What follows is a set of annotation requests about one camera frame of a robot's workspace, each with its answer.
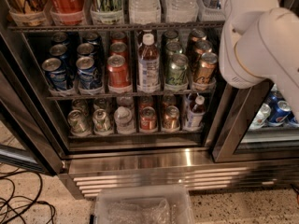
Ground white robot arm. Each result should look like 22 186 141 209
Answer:
219 0 299 119

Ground red can bottom shelf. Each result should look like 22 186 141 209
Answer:
140 106 157 132

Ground red can shelf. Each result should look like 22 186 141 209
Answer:
140 106 157 132
107 55 133 93

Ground copper can bottom shelf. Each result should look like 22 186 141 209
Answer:
162 105 179 132

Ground clear bottle bottom shelf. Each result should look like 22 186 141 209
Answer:
114 106 135 134

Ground green can middle shelf front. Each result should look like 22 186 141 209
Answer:
165 53 188 91

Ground red can middle shelf front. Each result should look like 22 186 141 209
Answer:
107 55 133 93

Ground small tea bottle bottom shelf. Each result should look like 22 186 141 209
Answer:
184 95 206 131

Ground stainless steel fridge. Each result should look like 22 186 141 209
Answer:
0 0 299 198

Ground gold can middle shelf front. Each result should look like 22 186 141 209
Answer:
192 52 218 90

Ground gold can shelf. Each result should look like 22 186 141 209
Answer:
192 52 218 90
7 0 48 26

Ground blue pepsi can front right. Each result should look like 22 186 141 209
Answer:
76 56 103 94

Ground blue pepsi can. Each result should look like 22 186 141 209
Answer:
41 58 73 91
76 56 103 94

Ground green can bottom far left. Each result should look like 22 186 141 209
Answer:
67 109 91 137

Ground green striped can top shelf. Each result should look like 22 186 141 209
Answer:
91 0 123 24

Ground blue pepsi can front left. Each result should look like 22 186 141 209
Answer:
41 58 73 91

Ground white can right compartment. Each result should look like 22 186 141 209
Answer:
249 104 271 130

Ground open fridge door left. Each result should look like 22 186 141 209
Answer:
0 48 64 175

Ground blue pepsi can right compartment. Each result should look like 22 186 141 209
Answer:
267 101 292 126

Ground gold can top shelf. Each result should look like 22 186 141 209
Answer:
7 0 48 26

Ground brown tea bottle white cap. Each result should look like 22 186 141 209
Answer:
138 34 160 93

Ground clear water bottle left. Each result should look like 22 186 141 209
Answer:
129 0 161 24

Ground clear water bottle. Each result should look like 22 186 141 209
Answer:
129 0 161 24
162 0 199 23

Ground clear plastic bin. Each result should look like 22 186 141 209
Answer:
93 185 195 224

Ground clear water bottle right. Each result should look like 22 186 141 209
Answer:
162 0 199 23

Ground black cables on floor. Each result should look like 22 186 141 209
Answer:
0 161 57 224

